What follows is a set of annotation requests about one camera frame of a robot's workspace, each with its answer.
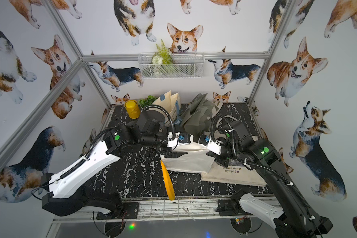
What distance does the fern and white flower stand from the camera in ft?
2.66

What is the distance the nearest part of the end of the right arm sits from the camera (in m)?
0.45

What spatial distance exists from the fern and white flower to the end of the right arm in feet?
1.91
